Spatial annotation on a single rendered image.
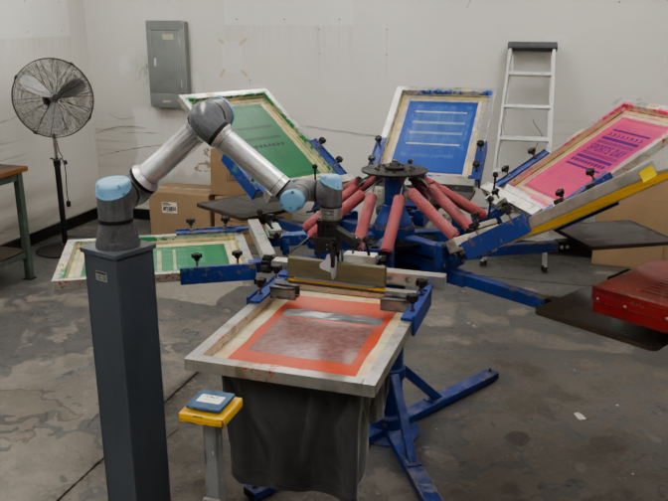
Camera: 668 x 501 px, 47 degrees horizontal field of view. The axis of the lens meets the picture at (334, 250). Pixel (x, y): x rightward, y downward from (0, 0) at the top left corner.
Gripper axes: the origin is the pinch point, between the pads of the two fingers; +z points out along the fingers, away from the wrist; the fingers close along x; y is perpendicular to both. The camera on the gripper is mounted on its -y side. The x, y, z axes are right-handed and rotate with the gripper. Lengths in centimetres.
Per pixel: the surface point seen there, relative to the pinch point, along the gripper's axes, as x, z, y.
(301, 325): 16.6, 13.7, 7.2
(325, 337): 23.8, 13.6, -3.7
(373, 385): 59, 10, -29
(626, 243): -124, 13, -103
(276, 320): 14.9, 13.7, 16.9
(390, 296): -4.2, 7.6, -18.4
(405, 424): -64, 91, -13
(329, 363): 42.0, 13.7, -10.9
